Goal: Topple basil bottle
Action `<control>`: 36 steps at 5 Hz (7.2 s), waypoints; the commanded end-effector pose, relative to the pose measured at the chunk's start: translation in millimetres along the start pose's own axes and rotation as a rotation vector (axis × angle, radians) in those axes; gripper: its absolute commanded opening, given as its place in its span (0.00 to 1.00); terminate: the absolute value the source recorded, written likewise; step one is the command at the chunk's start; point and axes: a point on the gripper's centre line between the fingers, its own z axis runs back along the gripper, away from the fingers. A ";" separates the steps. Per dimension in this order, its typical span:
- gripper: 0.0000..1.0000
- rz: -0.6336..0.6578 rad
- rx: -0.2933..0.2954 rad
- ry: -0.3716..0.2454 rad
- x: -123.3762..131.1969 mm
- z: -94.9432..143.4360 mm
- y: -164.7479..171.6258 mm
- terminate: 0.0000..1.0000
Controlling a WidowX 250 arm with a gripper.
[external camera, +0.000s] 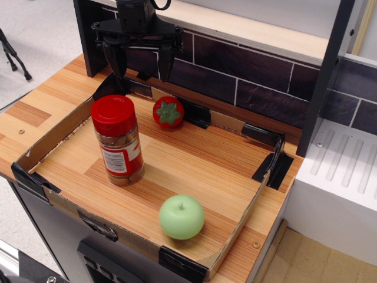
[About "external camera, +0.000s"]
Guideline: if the black shelf post left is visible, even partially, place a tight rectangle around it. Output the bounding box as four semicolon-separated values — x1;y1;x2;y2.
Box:
73;0;116;77

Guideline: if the brass screw front right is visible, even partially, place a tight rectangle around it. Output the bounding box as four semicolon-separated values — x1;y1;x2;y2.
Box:
252;241;260;249

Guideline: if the light wooden shelf board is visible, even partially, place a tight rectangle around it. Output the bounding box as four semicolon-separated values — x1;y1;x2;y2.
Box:
100;0;329;67

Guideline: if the red lidded spice bottle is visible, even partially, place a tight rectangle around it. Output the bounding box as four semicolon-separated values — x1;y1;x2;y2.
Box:
91;94;144;186

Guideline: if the red toy tomato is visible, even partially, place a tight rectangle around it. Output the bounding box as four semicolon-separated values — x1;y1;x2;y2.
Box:
153;96;184;128

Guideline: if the cardboard fence with black tape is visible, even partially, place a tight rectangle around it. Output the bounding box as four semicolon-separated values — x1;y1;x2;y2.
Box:
12;95;297;282

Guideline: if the black shelf post right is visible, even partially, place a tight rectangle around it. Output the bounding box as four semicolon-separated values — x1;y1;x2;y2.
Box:
296;1;355;157

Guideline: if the white sink drainboard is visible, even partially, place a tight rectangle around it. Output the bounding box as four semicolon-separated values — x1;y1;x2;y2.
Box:
285;55;376;265

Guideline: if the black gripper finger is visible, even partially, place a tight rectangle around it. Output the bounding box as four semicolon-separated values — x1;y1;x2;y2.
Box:
158;45;177;81
102;41;127;78

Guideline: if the black shelf post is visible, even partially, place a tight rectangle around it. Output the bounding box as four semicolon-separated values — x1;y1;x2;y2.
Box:
296;1;355;157
73;0;116;77

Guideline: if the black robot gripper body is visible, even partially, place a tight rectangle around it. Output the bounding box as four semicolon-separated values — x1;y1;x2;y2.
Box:
91;1;183;60

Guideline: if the green toy apple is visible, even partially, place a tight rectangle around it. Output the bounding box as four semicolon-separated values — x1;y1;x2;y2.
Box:
159;195;205;240

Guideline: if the black tripod leg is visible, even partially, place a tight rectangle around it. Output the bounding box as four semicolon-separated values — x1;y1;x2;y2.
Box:
0;28;32;81

